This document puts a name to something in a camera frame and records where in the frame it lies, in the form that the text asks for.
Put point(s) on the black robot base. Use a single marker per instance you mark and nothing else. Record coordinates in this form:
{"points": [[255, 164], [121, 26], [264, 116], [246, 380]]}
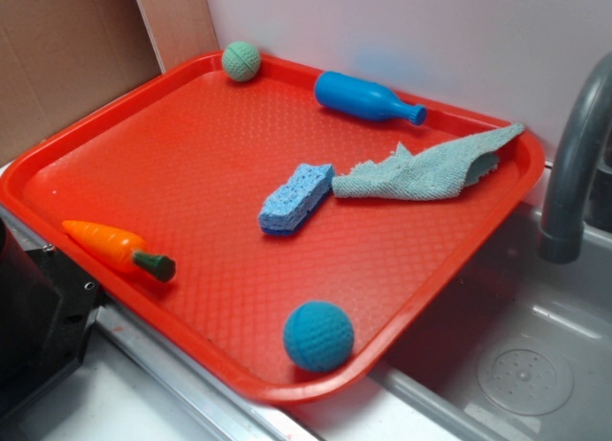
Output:
{"points": [[48, 306]]}

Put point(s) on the light blue cloth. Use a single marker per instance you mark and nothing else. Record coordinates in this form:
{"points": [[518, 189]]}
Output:
{"points": [[440, 172]]}

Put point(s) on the blue sponge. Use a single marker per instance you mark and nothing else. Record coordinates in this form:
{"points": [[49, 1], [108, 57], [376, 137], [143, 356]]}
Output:
{"points": [[288, 208]]}

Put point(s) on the red plastic tray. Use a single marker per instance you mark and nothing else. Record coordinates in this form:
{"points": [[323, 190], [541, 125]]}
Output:
{"points": [[186, 162]]}

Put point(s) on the blue plastic toy bottle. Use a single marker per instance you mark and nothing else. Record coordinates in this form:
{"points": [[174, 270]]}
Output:
{"points": [[364, 99]]}

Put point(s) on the blue textured ball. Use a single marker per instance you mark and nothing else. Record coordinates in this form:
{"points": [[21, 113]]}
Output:
{"points": [[318, 336]]}

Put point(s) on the green textured ball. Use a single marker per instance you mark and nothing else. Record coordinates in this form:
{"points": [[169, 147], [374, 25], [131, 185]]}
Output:
{"points": [[241, 61]]}

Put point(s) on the orange plastic toy carrot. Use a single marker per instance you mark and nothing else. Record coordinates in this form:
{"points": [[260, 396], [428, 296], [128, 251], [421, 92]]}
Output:
{"points": [[121, 250]]}

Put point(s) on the grey plastic sink basin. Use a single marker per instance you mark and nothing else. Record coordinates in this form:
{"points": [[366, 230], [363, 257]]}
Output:
{"points": [[514, 348]]}

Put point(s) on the grey toy faucet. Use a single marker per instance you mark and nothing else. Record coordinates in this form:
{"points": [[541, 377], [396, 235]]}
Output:
{"points": [[579, 188]]}

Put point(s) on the brown cardboard panel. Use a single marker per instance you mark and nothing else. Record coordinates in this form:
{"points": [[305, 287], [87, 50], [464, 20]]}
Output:
{"points": [[63, 59]]}

